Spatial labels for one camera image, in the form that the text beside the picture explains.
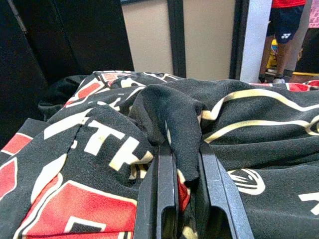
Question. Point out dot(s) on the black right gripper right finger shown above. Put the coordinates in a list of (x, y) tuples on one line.
[(221, 194)]

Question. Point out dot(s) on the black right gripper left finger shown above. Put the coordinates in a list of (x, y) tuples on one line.
[(159, 189)]

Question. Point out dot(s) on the black garment with red print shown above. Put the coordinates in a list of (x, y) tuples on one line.
[(261, 154)]

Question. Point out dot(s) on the yellow floor sign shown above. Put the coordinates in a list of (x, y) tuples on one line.
[(271, 59)]

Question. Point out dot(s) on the person in pink top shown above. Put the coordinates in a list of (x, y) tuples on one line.
[(310, 49)]

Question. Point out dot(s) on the dark cabinet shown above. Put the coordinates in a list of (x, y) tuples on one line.
[(74, 37)]

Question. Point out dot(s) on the person in navy shorts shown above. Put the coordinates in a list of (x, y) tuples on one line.
[(284, 22)]

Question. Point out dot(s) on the black metal partition frame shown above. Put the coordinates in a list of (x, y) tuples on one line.
[(177, 37)]

